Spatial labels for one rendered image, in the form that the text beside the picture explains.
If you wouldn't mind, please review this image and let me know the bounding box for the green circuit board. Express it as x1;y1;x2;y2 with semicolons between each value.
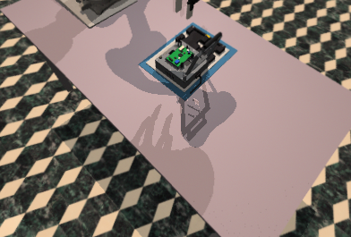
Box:
167;46;192;67

